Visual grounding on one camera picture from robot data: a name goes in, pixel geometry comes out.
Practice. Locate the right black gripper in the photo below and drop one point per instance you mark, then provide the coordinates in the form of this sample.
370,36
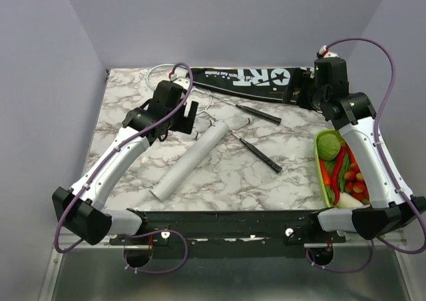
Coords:
308,78

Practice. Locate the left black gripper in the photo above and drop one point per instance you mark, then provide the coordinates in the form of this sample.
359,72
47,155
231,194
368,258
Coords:
185,124

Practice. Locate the white shuttlecock tube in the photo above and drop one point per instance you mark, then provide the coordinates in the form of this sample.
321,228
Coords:
178,173

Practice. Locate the white feather shuttlecock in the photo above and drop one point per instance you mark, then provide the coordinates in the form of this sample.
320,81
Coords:
237,122

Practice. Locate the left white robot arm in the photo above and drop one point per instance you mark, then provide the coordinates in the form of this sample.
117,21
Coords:
80,208

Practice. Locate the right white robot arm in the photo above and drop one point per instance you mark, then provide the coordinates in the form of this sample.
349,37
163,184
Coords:
392,203

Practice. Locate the upper badminton racket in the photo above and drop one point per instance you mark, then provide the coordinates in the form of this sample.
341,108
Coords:
246,109

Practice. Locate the badminton racket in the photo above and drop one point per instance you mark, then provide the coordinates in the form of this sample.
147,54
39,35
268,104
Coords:
246,109
258,153

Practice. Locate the lower badminton racket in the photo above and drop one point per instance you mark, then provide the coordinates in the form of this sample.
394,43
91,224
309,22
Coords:
258,153

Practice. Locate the black racket bag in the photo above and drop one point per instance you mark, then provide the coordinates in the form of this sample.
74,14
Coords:
264,84

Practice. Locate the green vegetable tray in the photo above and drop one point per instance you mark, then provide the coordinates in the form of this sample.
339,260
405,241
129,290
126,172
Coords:
328,195

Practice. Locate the green cabbage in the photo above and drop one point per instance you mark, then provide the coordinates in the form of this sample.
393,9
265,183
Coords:
328,147

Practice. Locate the red chili pepper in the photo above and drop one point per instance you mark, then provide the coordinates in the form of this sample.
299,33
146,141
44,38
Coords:
335,173

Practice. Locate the orange carrot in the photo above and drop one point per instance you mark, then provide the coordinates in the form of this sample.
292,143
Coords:
324,173

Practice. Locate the red cherry tomatoes bunch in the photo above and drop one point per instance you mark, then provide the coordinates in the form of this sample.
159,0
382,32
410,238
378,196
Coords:
354,182

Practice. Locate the white radish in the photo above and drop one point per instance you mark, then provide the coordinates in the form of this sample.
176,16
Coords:
347,201

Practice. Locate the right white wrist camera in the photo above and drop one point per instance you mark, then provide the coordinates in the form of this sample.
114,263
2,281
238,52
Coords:
324,52

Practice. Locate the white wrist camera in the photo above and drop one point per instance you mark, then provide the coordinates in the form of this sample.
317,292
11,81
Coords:
324,52
180,80

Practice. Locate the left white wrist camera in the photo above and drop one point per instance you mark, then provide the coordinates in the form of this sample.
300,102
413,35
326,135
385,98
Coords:
180,80

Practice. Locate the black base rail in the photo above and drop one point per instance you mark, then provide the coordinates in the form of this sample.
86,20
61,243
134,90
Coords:
227,234

